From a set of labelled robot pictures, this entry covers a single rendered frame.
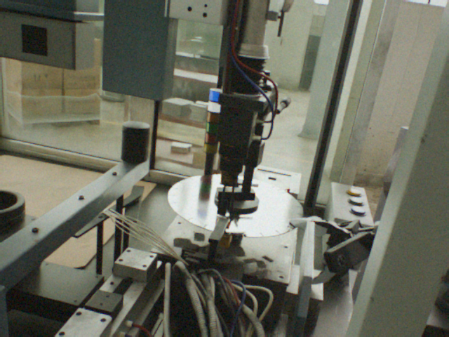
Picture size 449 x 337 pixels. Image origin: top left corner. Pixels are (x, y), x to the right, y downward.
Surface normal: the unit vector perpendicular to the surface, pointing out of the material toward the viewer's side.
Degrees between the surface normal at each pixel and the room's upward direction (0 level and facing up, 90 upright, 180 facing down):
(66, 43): 90
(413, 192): 90
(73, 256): 0
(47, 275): 0
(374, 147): 90
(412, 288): 90
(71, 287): 0
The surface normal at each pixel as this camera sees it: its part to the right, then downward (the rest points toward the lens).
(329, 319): 0.15, -0.93
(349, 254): 0.40, -0.14
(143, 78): -0.18, 0.32
